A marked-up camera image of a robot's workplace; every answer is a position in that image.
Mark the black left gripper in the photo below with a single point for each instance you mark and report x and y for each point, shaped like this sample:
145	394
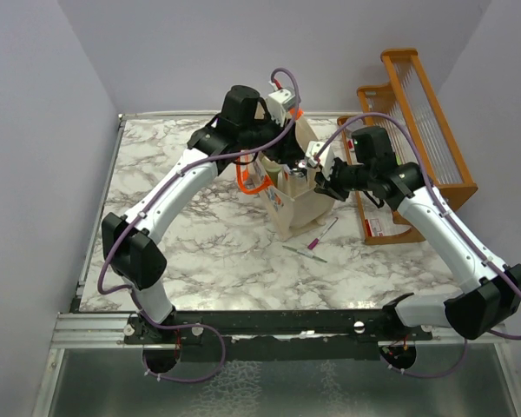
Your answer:
286	149

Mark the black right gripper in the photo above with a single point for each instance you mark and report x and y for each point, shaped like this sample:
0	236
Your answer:
329	187

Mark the cream floral canvas bag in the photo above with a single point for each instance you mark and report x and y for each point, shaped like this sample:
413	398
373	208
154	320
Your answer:
293	208

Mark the silver chrome bottle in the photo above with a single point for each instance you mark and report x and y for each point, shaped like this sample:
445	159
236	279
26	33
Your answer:
298	170

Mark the green bottle white cap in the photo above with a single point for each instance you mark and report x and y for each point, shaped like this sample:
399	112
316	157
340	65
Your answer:
274	171

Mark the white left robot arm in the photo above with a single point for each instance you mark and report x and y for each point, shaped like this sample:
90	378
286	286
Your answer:
247	125

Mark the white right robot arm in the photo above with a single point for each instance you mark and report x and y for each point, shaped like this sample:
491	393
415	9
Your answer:
489	290

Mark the pink white pen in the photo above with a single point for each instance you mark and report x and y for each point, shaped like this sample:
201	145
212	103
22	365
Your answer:
327	228

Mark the silver pen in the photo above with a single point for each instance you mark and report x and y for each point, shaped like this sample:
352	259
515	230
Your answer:
305	253

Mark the wooden rack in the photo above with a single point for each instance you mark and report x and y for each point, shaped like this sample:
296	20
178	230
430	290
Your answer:
409	98

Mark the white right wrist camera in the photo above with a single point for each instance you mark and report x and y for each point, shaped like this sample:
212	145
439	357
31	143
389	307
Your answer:
320	155

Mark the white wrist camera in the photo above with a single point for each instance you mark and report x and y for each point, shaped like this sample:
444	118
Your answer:
320	155
279	105

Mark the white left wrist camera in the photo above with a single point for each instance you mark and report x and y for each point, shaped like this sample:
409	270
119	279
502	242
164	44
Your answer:
279	105

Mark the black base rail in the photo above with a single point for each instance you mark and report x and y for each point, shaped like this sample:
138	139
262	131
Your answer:
273	335

